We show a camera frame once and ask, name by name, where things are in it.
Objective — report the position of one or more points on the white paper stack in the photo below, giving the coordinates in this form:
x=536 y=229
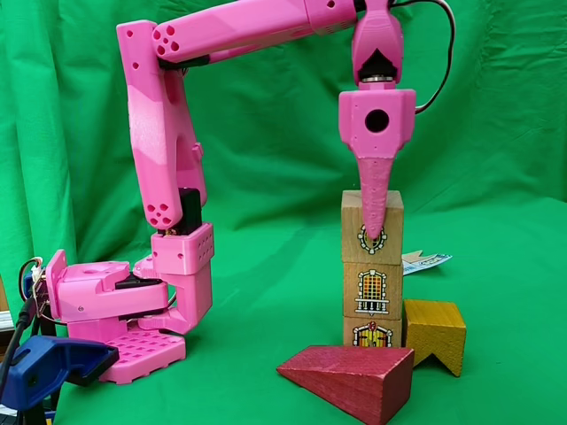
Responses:
x=5 y=319

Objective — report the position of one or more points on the green cloth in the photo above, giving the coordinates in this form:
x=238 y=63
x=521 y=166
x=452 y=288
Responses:
x=283 y=199

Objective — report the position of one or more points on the wooden cube balcony window print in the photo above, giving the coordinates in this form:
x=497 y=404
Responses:
x=372 y=288

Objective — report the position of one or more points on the blue clamp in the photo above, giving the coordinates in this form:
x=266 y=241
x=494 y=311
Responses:
x=40 y=367

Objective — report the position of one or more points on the yellow notched wooden block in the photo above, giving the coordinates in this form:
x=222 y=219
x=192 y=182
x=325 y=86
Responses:
x=436 y=332

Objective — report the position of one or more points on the wooden cube oval window print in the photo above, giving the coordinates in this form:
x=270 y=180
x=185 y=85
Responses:
x=352 y=221

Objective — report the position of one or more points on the wooden cube door print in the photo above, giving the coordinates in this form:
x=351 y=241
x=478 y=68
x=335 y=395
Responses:
x=372 y=334

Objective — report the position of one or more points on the red wooden wedge block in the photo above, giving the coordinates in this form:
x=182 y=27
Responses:
x=350 y=380

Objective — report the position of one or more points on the paper house picture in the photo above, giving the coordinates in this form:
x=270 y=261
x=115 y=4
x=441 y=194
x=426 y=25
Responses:
x=427 y=262

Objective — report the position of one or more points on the controller circuit board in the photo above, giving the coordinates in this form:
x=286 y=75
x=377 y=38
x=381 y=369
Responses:
x=37 y=290

